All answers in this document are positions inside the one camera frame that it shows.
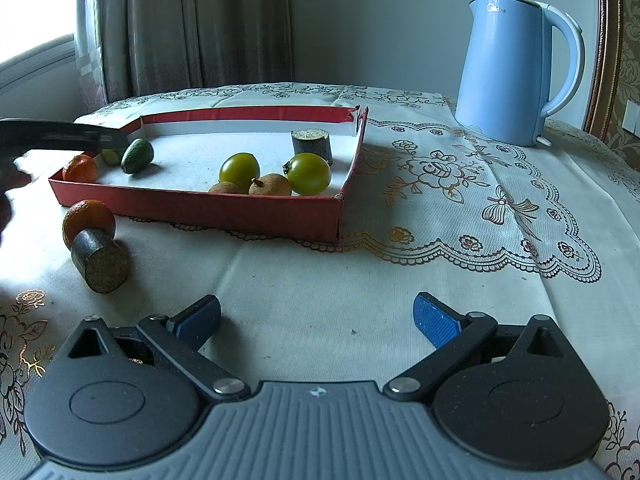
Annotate green cucumber piece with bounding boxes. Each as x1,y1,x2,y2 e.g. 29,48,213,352
120,139,154,174
101,150,124,167

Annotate orange mandarin outside tray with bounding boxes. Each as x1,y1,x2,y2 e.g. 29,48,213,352
62,200,116,248

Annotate dark sugarcane piece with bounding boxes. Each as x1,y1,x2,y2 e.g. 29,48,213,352
70,229,129,294
291,128,333,165

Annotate green tomato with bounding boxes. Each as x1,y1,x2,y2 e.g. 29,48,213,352
282,153,332,196
218,153,260,194

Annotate orange mandarin in tray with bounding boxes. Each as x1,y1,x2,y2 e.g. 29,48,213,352
62,154,99,183

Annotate white embroidered tablecloth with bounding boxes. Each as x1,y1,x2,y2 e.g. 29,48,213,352
1,84,639,479

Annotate brown curtain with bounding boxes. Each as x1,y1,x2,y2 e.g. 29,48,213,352
74,0,293,112

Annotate red shallow box tray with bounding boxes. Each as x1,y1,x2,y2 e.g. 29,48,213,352
49,105,368,243

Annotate light blue electric kettle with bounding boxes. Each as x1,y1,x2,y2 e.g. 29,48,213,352
454,0,585,148

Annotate white wall switch panel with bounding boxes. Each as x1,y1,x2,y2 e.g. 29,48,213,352
622,100,640,138

